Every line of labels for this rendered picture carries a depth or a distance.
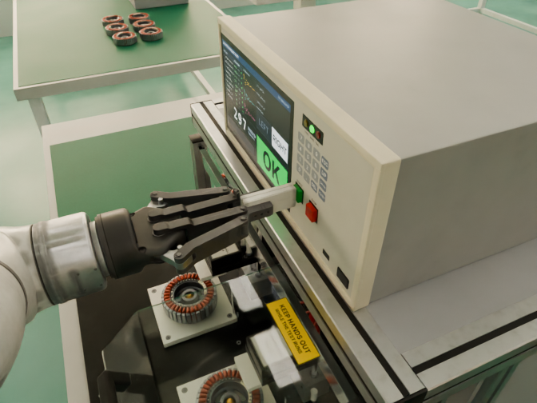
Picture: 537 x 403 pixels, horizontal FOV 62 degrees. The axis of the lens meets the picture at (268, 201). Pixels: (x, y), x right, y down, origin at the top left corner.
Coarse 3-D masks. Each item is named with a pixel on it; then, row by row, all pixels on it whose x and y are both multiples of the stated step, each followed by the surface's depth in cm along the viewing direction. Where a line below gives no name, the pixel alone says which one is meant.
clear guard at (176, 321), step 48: (240, 288) 60; (288, 288) 60; (144, 336) 54; (192, 336) 54; (240, 336) 54; (144, 384) 51; (192, 384) 50; (240, 384) 50; (288, 384) 50; (336, 384) 50
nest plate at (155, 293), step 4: (216, 280) 98; (164, 284) 97; (216, 284) 97; (152, 288) 96; (156, 288) 96; (160, 288) 96; (148, 292) 95; (152, 292) 95; (156, 292) 95; (160, 292) 95; (152, 296) 95; (156, 296) 95; (160, 296) 95; (180, 296) 95; (152, 300) 94; (156, 300) 94; (160, 300) 94; (152, 304) 93; (156, 304) 93
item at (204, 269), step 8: (264, 240) 91; (232, 248) 86; (240, 248) 89; (216, 256) 84; (224, 256) 84; (232, 256) 85; (240, 256) 86; (248, 256) 88; (272, 256) 89; (200, 264) 88; (208, 264) 87; (216, 264) 84; (224, 264) 85; (232, 264) 86; (240, 264) 87; (248, 264) 88; (256, 264) 94; (200, 272) 87; (208, 272) 87; (216, 272) 85; (224, 272) 86
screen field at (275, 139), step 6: (258, 114) 63; (258, 120) 64; (264, 120) 62; (258, 126) 65; (264, 126) 63; (270, 126) 60; (264, 132) 63; (270, 132) 61; (276, 132) 59; (270, 138) 62; (276, 138) 59; (282, 138) 58; (276, 144) 60; (282, 144) 58; (276, 150) 60; (282, 150) 59; (282, 156) 59
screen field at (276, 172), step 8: (264, 144) 64; (264, 152) 65; (264, 160) 66; (272, 160) 63; (264, 168) 67; (272, 168) 64; (280, 168) 61; (272, 176) 65; (280, 176) 62; (280, 184) 62
